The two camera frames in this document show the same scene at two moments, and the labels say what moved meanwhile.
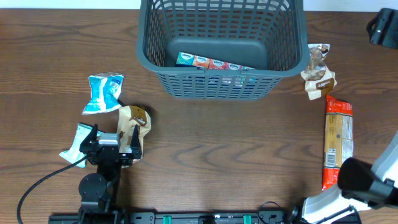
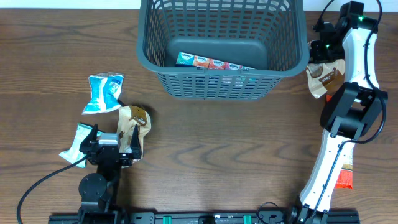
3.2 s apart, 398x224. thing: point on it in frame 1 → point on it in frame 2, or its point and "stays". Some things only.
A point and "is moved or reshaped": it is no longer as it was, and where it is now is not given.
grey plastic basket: [270, 35] stays
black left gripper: [126, 158] stays
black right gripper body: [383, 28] → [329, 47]
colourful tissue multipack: [186, 60] stays
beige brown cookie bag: [319, 79] is moved or reshaped
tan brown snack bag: [129, 116] stays
